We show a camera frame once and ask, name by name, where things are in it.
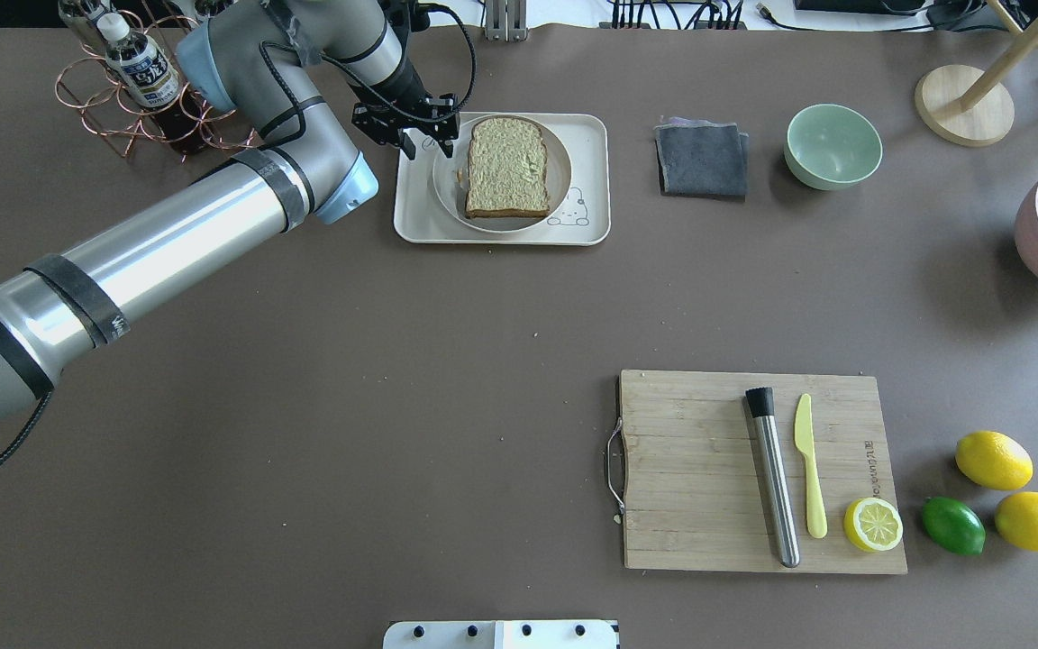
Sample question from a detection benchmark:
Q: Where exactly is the plain bread slice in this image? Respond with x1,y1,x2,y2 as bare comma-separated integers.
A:
465,116,551,219

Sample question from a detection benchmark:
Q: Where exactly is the yellow plastic knife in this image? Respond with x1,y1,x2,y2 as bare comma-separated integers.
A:
792,393,829,539

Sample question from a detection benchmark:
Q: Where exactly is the yellow lemon far one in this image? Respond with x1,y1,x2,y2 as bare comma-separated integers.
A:
954,430,1034,490

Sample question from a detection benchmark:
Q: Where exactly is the copper wire bottle rack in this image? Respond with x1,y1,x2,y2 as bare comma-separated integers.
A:
55,1,262,159

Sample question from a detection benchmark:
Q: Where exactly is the half lemon slice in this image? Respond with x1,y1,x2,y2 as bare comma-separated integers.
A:
843,498,905,552

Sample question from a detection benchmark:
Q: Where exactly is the cream serving tray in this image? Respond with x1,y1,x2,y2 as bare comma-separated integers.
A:
393,112,611,246

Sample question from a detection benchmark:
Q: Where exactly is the dark sauce bottle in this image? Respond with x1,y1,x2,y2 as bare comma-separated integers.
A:
95,12,194,142

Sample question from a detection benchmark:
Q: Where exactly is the grey folded cloth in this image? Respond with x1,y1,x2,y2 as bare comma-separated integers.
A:
654,116,750,200

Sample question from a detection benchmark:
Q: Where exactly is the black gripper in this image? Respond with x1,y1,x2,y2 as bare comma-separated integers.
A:
351,87,460,161

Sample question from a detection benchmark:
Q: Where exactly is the mint green bowl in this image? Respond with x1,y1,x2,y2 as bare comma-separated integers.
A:
783,104,883,190

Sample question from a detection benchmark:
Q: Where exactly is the white camera pole base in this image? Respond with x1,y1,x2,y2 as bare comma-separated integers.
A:
382,617,621,648

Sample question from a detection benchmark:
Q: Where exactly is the wooden mug tree stand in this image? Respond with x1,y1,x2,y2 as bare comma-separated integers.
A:
916,1,1038,147

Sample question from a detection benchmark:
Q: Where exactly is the green lime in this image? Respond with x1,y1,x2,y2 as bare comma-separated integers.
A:
920,497,986,557

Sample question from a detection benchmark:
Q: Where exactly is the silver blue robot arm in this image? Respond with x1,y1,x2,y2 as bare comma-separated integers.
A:
0,1,462,418

